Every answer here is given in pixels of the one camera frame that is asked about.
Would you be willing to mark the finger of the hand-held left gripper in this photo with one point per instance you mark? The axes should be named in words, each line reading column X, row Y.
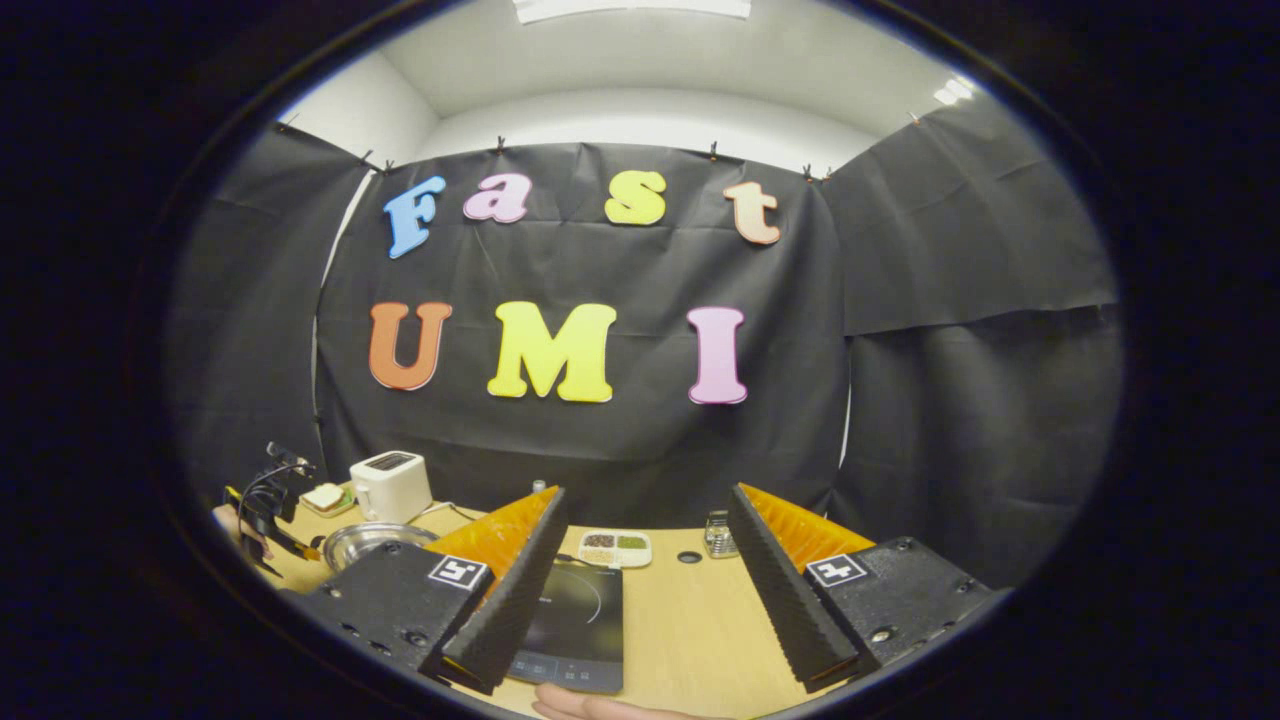
column 300, row 548

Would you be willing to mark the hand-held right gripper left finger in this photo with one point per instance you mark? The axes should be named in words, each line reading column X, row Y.
column 520, row 600

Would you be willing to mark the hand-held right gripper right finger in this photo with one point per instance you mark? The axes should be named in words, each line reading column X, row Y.
column 780, row 600

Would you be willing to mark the stainless steel pot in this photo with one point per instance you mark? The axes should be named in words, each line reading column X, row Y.
column 360, row 540

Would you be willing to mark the black induction cooktop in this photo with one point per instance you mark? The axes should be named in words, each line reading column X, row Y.
column 580, row 620

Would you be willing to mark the sandwich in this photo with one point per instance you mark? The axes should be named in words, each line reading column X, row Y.
column 324, row 495

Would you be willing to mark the small green plate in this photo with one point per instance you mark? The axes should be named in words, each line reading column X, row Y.
column 335, row 511

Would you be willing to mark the white divided bean tray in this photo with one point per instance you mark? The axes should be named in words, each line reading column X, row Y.
column 615, row 561

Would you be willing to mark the white toaster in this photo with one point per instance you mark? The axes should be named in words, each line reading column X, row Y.
column 395, row 490

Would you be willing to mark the ceiling light panel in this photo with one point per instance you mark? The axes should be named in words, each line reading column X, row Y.
column 630, row 8
column 954, row 91

